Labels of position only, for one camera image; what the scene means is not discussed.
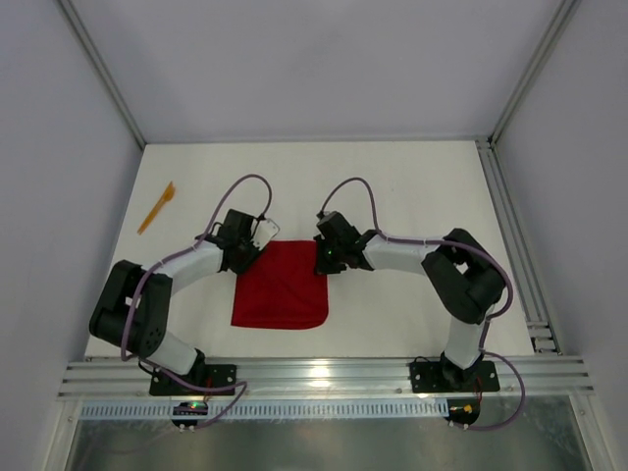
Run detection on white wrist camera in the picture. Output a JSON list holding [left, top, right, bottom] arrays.
[[252, 219, 280, 250], [316, 211, 360, 241]]

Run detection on red cloth napkin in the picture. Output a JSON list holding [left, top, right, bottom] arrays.
[[231, 240, 329, 330]]

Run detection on white slotted cable duct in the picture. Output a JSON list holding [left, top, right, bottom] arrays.
[[79, 398, 449, 421]]

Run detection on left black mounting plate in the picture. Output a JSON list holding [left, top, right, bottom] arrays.
[[149, 364, 236, 396]]

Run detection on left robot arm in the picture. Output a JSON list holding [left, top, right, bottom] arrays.
[[89, 210, 280, 396]]

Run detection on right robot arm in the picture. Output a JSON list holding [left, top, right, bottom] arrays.
[[314, 211, 507, 393]]

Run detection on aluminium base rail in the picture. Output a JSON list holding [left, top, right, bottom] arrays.
[[57, 355, 594, 400]]

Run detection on aluminium frame post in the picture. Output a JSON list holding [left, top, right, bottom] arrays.
[[488, 0, 581, 144], [55, 0, 147, 150]]

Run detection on black mounting plate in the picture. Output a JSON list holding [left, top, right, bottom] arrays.
[[408, 359, 500, 393], [149, 364, 236, 396]]

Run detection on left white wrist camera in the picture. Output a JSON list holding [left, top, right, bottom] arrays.
[[252, 219, 280, 250]]

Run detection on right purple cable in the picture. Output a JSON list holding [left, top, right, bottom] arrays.
[[318, 177, 514, 354]]

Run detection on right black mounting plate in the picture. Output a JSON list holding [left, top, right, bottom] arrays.
[[408, 359, 500, 393]]

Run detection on right aluminium frame post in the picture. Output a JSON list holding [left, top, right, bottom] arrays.
[[488, 0, 581, 144]]

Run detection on orange plastic fork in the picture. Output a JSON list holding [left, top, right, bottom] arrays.
[[136, 182, 176, 236]]

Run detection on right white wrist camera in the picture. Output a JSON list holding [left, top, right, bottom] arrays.
[[316, 211, 360, 241]]

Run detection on left aluminium frame post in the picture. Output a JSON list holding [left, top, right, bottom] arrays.
[[55, 0, 147, 150]]

